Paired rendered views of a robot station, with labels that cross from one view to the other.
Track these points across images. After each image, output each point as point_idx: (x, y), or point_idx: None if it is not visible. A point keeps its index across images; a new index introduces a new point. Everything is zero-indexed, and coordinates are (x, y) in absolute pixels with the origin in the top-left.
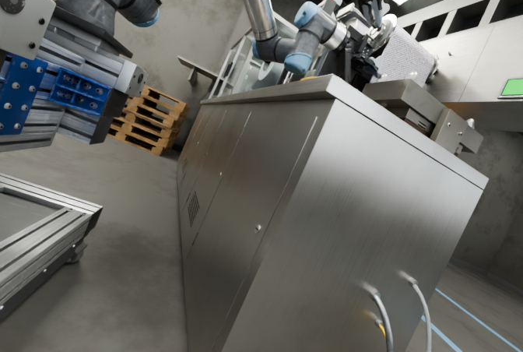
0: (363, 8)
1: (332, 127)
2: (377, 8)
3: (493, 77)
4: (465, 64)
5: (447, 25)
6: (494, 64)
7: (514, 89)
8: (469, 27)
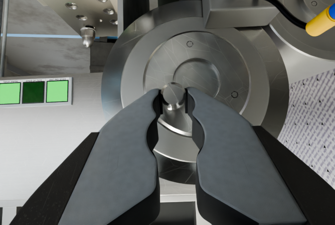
0: (264, 186)
1: None
2: (103, 146)
3: (86, 107)
4: None
5: (200, 223)
6: (93, 128)
7: (57, 88)
8: (181, 218)
